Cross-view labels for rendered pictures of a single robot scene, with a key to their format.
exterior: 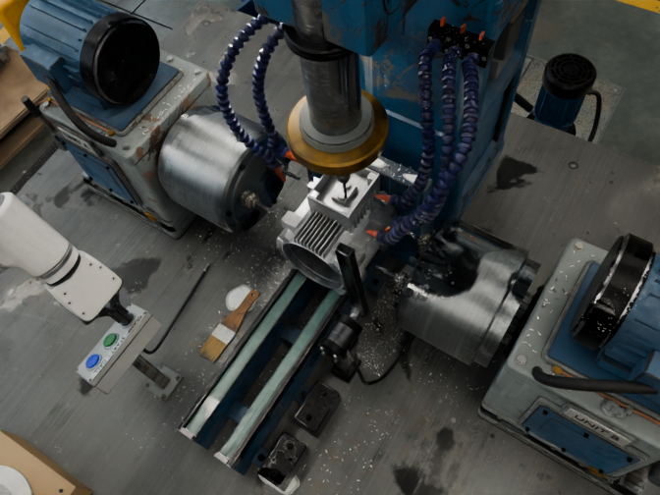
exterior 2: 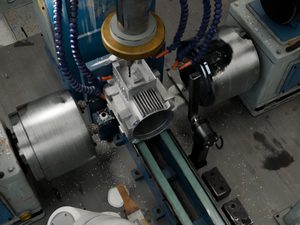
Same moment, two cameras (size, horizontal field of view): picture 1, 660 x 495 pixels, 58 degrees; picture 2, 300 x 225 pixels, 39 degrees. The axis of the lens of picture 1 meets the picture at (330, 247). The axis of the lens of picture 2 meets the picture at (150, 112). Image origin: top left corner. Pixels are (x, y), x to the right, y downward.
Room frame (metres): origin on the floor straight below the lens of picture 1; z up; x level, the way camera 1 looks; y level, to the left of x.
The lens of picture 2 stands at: (0.36, 0.71, 2.21)
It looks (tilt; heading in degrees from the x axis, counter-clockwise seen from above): 58 degrees down; 289
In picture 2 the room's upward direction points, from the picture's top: 2 degrees clockwise
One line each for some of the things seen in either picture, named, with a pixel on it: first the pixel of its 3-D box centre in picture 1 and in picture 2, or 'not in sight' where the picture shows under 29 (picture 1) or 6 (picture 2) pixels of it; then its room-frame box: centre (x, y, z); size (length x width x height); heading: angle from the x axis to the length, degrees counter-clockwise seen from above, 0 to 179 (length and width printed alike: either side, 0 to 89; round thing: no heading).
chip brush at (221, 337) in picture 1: (231, 324); (131, 209); (0.56, 0.27, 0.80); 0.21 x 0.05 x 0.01; 138
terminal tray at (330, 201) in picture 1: (344, 194); (134, 77); (0.67, -0.05, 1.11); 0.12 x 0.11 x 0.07; 138
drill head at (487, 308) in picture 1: (478, 298); (222, 63); (0.42, -0.27, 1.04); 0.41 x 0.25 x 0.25; 48
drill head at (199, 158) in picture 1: (209, 159); (39, 140); (0.88, 0.24, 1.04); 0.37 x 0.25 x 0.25; 48
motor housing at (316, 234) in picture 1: (337, 231); (139, 102); (0.64, -0.02, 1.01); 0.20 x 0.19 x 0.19; 138
